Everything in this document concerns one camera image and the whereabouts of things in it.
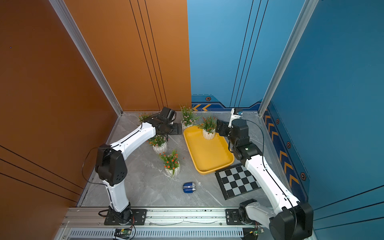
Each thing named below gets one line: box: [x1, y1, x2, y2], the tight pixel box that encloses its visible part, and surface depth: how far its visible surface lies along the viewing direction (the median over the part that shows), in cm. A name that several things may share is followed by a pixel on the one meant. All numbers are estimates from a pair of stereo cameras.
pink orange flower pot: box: [147, 134, 168, 154], surface depth 93 cm
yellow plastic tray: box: [183, 125, 235, 176], surface depth 101 cm
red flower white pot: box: [197, 116, 218, 140], surface depth 98 cm
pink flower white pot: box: [179, 104, 202, 132], surface depth 100 cm
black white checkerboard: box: [215, 163, 262, 201], surface depth 83 cm
